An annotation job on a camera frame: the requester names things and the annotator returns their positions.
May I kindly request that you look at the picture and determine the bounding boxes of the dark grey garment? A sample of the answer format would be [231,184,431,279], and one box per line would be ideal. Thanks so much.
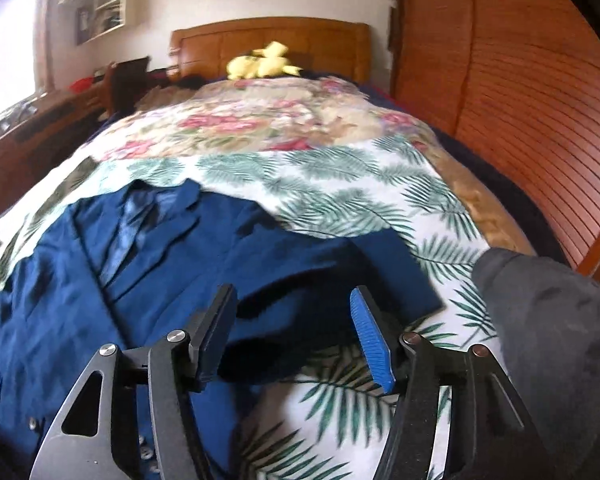
[471,248,600,479]

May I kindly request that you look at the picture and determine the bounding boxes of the wooden headboard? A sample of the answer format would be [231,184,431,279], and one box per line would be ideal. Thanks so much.
[168,15,374,85]

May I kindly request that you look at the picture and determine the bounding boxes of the wooden louvred wardrobe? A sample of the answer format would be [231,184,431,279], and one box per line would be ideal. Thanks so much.
[392,0,600,276]

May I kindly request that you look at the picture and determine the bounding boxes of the yellow plush toy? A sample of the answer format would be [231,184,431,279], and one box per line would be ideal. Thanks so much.
[226,41,302,80]

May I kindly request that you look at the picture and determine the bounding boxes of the window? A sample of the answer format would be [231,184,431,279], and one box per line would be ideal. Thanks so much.
[0,0,48,126]

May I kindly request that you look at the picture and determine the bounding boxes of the wooden desk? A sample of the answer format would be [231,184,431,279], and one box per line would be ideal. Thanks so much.
[0,84,104,215]

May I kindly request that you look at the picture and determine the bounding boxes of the red bowl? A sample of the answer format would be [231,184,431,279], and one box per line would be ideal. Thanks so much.
[69,76,94,94]

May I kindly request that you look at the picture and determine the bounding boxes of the wooden chair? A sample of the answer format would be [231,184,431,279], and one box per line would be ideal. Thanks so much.
[102,56,150,116]

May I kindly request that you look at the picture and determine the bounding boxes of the navy blue suit jacket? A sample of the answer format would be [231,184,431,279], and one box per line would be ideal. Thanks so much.
[0,180,441,479]

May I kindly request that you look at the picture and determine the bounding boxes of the palm leaf bed sheet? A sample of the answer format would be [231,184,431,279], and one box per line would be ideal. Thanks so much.
[0,138,500,479]

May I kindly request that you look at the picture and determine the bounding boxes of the floral quilt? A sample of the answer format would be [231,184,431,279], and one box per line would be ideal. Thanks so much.
[86,75,439,162]

